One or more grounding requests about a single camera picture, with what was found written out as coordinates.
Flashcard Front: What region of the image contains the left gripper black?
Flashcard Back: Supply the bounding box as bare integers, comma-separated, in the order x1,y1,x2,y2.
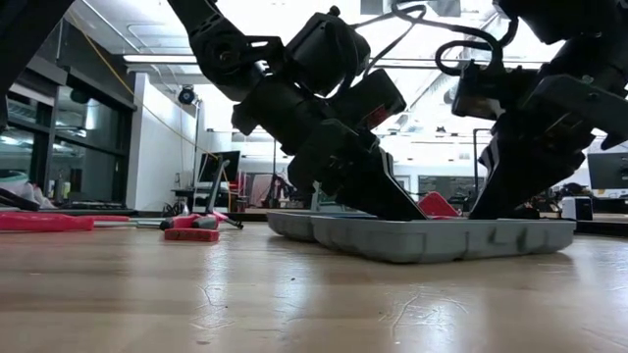
230,67,428,222

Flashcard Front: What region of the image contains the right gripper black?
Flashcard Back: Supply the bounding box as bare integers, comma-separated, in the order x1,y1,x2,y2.
449,47,628,221

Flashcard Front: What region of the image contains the grey plastic tool case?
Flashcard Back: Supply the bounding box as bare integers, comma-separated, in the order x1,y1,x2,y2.
266,209,577,265

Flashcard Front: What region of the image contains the red bit holder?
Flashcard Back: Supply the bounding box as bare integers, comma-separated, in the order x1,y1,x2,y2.
163,227,221,243

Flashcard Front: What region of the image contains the red black handled tool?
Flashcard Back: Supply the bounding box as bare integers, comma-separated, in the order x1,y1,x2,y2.
158,211,245,231

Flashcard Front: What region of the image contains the red handled screwdriver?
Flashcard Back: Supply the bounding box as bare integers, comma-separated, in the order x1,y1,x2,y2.
0,211,167,233

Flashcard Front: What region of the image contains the white black small box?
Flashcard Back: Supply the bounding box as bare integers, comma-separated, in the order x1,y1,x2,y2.
561,195,596,222

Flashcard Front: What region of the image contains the black wide monitor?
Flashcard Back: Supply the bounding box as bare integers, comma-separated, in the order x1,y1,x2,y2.
587,151,628,190

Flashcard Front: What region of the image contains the black monitor on stand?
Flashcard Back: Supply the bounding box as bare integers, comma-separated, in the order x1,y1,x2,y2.
197,150,242,185

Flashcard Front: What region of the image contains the grey angled stand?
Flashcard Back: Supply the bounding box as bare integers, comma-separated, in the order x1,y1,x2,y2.
204,159,232,214

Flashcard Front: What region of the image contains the long ceiling light strip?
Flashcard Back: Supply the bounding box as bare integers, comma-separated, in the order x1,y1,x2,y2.
122,53,200,65

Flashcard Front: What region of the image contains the white green bundle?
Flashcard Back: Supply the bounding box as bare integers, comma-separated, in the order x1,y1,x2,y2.
0,170,58,214

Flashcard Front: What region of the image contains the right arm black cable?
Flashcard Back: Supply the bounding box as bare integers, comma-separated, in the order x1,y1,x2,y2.
392,0,519,77

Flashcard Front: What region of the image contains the yellow hanging cable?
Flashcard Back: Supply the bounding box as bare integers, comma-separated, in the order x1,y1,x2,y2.
68,14,136,97

